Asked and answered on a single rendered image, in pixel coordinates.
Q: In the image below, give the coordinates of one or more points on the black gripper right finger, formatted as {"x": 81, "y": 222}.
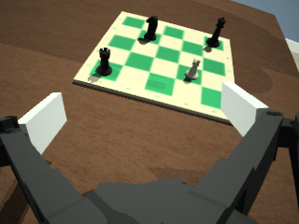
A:
{"x": 242, "y": 174}

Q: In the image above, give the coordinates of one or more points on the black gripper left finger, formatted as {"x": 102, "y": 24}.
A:
{"x": 44, "y": 188}

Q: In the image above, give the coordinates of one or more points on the green and cream chessboard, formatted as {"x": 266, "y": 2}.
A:
{"x": 155, "y": 71}

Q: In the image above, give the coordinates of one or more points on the white pawn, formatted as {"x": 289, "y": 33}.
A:
{"x": 192, "y": 73}

